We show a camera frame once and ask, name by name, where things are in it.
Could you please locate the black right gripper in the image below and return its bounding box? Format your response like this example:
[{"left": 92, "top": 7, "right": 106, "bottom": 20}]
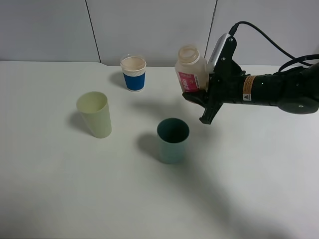
[{"left": 182, "top": 63, "right": 249, "bottom": 124}]

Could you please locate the pink label drink bottle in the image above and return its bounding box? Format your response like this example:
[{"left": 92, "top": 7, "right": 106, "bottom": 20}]
[{"left": 175, "top": 44, "right": 209, "bottom": 92}]

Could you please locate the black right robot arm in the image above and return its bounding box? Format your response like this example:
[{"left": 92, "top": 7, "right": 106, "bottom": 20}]
[{"left": 182, "top": 62, "right": 319, "bottom": 124}]

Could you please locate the teal plastic cup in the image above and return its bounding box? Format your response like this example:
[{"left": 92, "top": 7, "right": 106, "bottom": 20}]
[{"left": 157, "top": 118, "right": 190, "bottom": 164}]

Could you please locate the blue sleeved paper cup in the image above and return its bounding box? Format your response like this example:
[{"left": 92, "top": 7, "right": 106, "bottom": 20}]
[{"left": 120, "top": 54, "right": 147, "bottom": 92}]

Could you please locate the light green plastic cup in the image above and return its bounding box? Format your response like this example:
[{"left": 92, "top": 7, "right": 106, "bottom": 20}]
[{"left": 76, "top": 91, "right": 112, "bottom": 138}]

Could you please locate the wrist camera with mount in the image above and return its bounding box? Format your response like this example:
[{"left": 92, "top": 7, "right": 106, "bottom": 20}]
[{"left": 207, "top": 33, "right": 237, "bottom": 74}]

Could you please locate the black camera cable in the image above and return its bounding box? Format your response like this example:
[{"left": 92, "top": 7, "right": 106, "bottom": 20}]
[{"left": 228, "top": 21, "right": 319, "bottom": 73}]

